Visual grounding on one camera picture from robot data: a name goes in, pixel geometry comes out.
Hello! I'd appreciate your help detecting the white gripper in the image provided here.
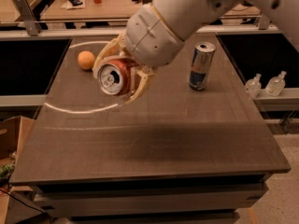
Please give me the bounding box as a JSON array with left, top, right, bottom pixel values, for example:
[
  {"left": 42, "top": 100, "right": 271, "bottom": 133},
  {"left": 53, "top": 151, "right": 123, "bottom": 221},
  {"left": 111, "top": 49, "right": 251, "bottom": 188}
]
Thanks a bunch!
[{"left": 93, "top": 4, "right": 184, "bottom": 105}]

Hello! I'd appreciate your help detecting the clear plastic bottle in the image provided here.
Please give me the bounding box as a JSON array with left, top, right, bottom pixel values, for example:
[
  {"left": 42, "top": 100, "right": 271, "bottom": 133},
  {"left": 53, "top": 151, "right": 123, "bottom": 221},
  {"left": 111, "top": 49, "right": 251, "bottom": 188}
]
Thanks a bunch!
[
  {"left": 265, "top": 71, "right": 287, "bottom": 96},
  {"left": 245, "top": 74, "right": 262, "bottom": 99}
]

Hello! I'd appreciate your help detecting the silver blue energy drink can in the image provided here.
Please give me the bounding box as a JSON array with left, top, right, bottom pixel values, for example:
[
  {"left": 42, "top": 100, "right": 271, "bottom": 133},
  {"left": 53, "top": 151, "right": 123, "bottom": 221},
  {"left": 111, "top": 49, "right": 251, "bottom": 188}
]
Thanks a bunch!
[{"left": 189, "top": 42, "right": 216, "bottom": 91}]

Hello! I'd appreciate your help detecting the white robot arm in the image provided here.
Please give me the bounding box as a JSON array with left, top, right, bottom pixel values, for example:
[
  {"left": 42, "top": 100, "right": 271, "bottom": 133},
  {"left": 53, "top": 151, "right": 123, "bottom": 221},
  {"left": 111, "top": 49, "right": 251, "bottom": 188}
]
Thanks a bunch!
[{"left": 93, "top": 0, "right": 299, "bottom": 103}]

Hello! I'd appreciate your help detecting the red Coca-Cola can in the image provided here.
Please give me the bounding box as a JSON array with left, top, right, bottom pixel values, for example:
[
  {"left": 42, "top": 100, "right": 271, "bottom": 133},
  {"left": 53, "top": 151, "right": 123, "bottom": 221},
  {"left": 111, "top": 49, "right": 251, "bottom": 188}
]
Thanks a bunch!
[{"left": 96, "top": 58, "right": 136, "bottom": 96}]

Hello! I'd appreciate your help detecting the clear plastic bottle far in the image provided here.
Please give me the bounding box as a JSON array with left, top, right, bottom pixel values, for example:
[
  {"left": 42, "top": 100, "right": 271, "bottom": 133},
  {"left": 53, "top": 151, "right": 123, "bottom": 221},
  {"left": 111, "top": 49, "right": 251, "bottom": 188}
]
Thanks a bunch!
[{"left": 265, "top": 71, "right": 287, "bottom": 96}]

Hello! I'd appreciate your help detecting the brown cardboard box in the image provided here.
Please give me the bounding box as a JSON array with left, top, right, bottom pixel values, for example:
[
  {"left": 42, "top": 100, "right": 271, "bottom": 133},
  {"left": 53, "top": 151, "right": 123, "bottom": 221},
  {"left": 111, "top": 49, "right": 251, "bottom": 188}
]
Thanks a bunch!
[{"left": 0, "top": 116, "right": 35, "bottom": 165}]

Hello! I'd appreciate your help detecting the orange fruit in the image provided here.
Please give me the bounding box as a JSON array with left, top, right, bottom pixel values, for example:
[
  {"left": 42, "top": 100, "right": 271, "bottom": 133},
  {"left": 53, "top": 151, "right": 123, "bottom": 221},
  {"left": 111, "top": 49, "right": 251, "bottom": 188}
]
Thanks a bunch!
[{"left": 78, "top": 51, "right": 95, "bottom": 70}]

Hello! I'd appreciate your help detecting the left metal bracket post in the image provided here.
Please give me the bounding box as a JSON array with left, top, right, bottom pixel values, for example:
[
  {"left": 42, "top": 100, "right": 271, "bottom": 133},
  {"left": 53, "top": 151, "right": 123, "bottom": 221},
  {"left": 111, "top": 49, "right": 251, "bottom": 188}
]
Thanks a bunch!
[{"left": 13, "top": 0, "right": 41, "bottom": 36}]

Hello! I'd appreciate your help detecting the grey drawer cabinet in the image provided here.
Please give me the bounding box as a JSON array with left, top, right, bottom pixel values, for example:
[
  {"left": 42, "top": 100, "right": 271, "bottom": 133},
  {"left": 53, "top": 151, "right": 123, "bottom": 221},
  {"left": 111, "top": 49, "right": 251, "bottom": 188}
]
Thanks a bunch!
[{"left": 8, "top": 173, "right": 271, "bottom": 224}]

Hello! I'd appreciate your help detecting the clear plastic bottle near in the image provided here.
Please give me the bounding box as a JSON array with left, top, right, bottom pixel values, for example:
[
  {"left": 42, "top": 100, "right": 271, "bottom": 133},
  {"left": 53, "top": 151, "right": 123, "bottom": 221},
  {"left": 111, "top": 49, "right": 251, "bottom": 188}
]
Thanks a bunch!
[{"left": 245, "top": 74, "right": 262, "bottom": 99}]

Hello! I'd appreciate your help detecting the right metal bracket post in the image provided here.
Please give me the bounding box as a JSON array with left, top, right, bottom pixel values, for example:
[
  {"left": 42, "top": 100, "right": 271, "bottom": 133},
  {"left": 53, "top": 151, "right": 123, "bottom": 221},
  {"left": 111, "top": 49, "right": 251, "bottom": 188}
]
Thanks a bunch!
[{"left": 254, "top": 14, "right": 270, "bottom": 30}]

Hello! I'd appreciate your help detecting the black cable near floor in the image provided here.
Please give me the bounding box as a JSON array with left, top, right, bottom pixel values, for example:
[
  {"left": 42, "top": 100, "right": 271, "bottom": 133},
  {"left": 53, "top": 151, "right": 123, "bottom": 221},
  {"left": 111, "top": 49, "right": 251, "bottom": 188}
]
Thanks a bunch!
[{"left": 0, "top": 189, "right": 50, "bottom": 217}]

